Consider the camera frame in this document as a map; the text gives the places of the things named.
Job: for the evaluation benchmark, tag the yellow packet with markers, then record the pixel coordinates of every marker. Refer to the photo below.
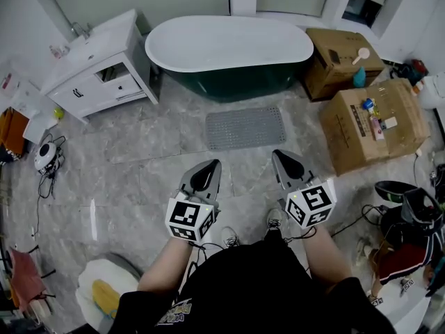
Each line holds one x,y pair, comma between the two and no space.
373,111

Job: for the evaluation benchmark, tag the teal plastic bottle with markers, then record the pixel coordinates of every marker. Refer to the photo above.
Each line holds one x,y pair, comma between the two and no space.
359,78

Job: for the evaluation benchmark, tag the yellow-green ball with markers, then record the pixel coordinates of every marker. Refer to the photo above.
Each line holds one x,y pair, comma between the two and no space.
58,113

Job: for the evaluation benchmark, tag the pink tube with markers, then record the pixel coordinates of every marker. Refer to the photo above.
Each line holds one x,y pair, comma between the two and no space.
377,129

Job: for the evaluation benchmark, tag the small white box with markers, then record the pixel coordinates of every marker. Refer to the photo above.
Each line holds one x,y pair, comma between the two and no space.
389,122

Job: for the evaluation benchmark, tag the person's black clothing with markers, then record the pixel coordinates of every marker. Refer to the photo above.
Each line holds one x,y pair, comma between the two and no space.
257,291

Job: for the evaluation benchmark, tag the plain cardboard box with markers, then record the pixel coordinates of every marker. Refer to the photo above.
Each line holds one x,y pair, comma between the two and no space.
327,78

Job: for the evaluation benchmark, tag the person's shoe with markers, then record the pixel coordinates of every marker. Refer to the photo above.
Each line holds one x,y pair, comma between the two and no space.
229,237
276,221

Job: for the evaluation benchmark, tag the green and white bathtub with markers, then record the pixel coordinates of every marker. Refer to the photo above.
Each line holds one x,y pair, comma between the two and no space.
226,44

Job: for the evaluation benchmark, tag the white round stool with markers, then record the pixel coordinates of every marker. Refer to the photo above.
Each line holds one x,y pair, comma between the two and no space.
87,273

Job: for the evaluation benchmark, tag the person's right forearm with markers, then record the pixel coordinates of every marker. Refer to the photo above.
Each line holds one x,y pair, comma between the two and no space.
327,256

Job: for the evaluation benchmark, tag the yellow cloth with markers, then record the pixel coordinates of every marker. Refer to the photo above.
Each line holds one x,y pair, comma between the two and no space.
106,298

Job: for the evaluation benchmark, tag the person's left shoe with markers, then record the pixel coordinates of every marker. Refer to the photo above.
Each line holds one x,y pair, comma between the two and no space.
229,237

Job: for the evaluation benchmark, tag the white round device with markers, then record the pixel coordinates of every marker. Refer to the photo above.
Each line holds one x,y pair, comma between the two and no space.
45,155

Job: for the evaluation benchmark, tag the orange-capped bottle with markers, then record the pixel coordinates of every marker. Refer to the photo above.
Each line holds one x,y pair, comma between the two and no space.
417,88

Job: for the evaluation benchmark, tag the large taped cardboard box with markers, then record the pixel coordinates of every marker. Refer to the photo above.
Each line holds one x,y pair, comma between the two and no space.
403,137

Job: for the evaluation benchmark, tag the person's left forearm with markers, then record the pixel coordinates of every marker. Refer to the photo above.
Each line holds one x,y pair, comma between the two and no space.
163,266

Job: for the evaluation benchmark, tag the person's right shoe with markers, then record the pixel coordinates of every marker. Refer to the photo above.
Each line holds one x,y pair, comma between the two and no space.
276,221

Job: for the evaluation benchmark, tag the grey perforated bath mat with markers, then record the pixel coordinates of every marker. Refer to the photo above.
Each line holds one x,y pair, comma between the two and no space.
245,129

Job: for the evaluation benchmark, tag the white storage box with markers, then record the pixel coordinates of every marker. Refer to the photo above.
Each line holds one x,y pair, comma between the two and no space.
33,117

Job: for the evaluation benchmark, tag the white vanity cabinet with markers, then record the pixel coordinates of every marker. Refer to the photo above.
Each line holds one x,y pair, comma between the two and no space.
94,78

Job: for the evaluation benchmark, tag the chrome faucet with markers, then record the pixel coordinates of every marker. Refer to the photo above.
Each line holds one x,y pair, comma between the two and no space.
81,30

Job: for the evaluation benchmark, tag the red and black tool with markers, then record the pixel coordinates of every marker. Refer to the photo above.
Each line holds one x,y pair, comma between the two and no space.
419,67

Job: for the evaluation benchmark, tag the small pink bottle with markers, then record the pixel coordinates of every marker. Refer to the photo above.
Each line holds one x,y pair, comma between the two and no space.
59,51

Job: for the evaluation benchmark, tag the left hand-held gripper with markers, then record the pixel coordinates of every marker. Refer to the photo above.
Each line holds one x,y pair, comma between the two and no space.
187,218

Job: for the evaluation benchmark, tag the orange box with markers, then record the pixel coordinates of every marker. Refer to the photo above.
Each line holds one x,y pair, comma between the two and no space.
14,134

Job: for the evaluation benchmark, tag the red folding chair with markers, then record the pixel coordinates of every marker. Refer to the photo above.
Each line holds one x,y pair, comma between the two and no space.
28,280

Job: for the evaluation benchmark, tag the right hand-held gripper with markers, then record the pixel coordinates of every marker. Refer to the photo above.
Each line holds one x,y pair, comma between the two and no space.
313,204

